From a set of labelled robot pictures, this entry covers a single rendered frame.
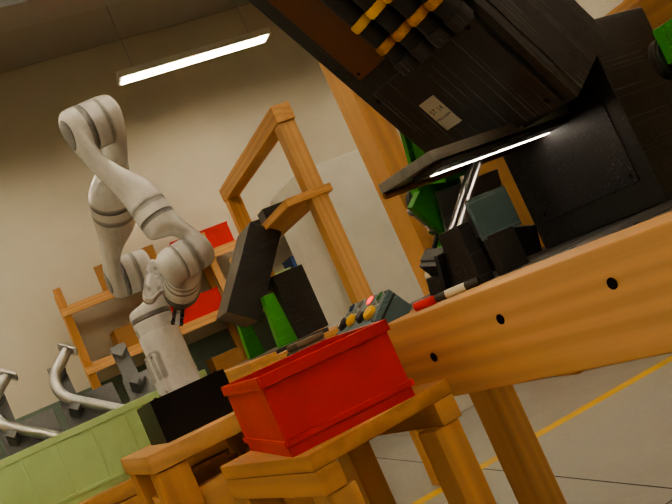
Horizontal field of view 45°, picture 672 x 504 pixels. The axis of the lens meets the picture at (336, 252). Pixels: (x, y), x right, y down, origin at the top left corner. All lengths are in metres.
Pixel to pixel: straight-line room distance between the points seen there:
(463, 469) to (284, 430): 0.28
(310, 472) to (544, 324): 0.38
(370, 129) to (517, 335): 1.21
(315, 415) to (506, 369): 0.30
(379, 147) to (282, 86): 7.25
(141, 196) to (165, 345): 0.43
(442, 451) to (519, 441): 1.12
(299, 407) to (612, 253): 0.47
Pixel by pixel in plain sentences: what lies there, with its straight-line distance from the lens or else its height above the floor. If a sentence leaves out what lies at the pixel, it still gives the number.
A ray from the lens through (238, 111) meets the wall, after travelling 9.28.
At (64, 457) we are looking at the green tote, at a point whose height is 0.90.
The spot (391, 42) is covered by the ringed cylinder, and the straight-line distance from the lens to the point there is 1.37.
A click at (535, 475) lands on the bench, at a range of 2.37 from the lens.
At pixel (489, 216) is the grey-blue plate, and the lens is 1.41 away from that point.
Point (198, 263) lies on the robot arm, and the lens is 1.49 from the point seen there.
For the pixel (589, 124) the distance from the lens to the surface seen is 1.52.
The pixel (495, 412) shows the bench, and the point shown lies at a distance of 2.31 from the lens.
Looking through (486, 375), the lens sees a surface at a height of 0.77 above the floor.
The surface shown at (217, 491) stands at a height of 0.72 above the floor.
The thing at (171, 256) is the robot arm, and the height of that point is 1.17.
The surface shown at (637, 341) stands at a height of 0.77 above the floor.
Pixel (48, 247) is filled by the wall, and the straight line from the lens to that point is 8.66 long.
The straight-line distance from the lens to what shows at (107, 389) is 2.40.
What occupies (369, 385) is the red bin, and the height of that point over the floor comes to 0.84.
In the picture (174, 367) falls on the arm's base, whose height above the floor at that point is 0.99.
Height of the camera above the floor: 0.96
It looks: 4 degrees up
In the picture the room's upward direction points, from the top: 24 degrees counter-clockwise
